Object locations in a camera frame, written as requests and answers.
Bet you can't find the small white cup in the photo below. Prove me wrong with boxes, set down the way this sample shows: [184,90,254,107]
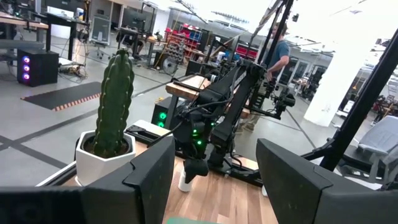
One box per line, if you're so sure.
[177,167,194,193]

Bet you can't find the grey rolling chair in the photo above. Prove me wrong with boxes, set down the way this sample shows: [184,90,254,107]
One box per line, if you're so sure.
[89,15,112,60]

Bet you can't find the round floor fan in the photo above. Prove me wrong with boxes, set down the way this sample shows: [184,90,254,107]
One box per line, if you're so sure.
[162,55,178,75]

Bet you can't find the black computer tower green lights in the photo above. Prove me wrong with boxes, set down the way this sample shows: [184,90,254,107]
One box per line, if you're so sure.
[151,96,181,129]

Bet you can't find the black aluminium frame post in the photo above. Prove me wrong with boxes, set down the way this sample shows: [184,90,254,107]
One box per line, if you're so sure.
[303,27,398,172]

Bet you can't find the black office desk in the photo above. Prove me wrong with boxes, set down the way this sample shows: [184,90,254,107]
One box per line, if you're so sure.
[40,12,91,62]

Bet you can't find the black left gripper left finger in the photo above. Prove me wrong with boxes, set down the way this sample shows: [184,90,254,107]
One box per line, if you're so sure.
[0,136,176,224]

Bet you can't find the wooden workshop table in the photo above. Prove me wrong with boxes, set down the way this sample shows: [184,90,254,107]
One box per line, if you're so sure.
[164,74,251,130]

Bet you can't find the wooden top desk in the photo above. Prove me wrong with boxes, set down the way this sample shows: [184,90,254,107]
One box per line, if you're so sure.
[0,12,50,44]

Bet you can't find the red storage bins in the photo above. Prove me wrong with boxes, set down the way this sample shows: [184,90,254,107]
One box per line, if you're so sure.
[235,44,259,60]

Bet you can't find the white square pillar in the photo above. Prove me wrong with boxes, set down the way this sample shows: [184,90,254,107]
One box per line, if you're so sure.
[303,43,371,128]

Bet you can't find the black computer tower purple lights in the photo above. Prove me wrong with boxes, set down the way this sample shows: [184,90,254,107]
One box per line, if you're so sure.
[17,49,60,88]

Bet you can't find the red parts shelf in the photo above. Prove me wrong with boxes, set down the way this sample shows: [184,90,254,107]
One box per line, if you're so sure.
[164,23,203,65]

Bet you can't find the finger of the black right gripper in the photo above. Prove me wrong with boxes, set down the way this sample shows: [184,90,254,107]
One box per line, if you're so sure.
[185,159,198,185]
[197,159,210,182]

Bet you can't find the teal translucent plastic basket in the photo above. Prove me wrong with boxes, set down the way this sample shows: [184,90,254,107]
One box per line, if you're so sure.
[166,217,218,224]

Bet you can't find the person in blue shirt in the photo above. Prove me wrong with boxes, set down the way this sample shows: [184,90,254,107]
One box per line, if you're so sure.
[257,0,295,68]

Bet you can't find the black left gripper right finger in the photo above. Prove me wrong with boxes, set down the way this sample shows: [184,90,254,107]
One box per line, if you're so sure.
[256,138,398,224]

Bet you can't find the white hexagonal plant pot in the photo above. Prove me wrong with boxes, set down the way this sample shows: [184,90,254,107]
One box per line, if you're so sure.
[75,129,137,187]

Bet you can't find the standing person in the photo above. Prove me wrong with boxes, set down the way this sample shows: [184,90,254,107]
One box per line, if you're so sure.
[239,22,292,133]

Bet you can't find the black floor mat striped edge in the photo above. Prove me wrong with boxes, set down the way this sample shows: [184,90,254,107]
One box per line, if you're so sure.
[21,81,103,112]

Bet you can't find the grey padded chair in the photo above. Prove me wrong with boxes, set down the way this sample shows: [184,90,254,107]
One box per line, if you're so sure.
[340,115,398,187]

